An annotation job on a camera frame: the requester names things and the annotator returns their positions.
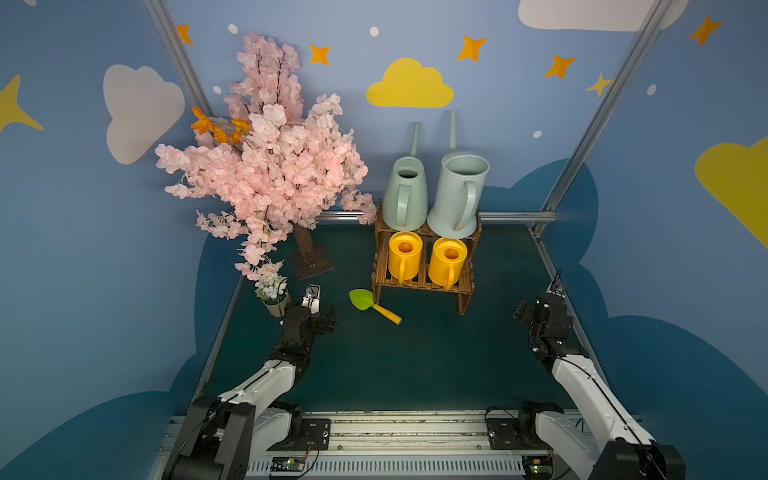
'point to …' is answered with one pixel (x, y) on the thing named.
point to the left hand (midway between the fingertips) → (313, 299)
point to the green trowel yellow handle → (363, 300)
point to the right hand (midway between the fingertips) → (546, 305)
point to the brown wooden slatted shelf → (381, 275)
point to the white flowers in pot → (274, 294)
